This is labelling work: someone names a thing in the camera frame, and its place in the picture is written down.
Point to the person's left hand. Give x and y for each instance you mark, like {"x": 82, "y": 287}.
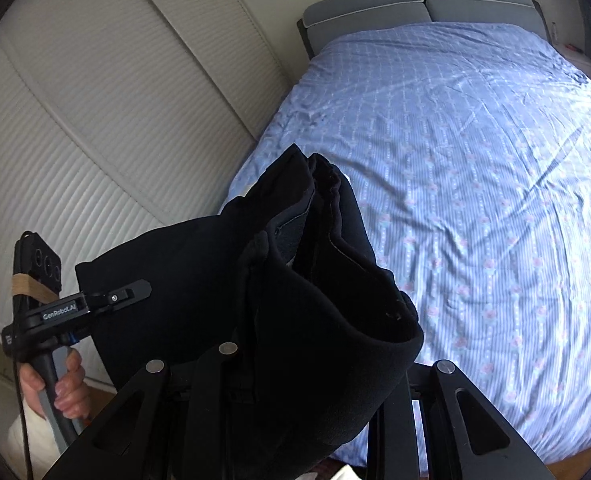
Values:
{"x": 73, "y": 390}

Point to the white nightstand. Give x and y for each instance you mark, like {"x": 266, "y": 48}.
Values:
{"x": 578, "y": 57}

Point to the black pants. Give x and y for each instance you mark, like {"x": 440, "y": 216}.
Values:
{"x": 275, "y": 335}

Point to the bed with blue patterned sheet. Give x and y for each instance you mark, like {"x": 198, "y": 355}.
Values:
{"x": 475, "y": 185}

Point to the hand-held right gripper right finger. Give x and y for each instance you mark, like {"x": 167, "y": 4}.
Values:
{"x": 398, "y": 410}

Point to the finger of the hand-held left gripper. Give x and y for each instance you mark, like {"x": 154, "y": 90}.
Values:
{"x": 120, "y": 295}

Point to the grey padded headboard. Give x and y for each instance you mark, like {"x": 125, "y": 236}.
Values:
{"x": 375, "y": 5}

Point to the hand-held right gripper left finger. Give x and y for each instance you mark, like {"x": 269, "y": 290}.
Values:
{"x": 210, "y": 375}

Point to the white louvered wardrobe doors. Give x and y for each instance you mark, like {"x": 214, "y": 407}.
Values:
{"x": 100, "y": 110}

